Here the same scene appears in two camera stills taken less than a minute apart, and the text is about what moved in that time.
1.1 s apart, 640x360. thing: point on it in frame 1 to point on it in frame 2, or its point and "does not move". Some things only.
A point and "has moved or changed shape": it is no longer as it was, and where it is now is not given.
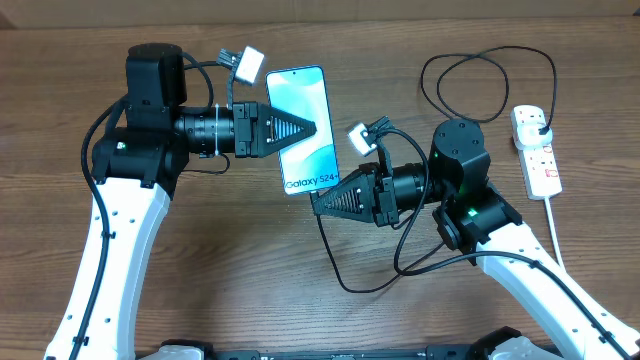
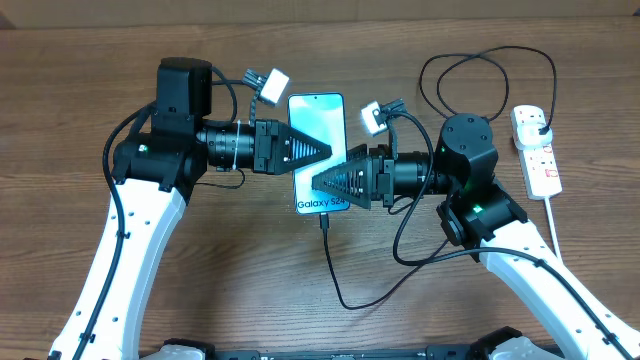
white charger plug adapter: x=528 y=135 does not move
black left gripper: x=262 y=132 to x=270 y=140
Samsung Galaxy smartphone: x=310 y=164 has moved or changed shape
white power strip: x=539 y=165 does not move
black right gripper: x=376 y=195 to x=375 y=178
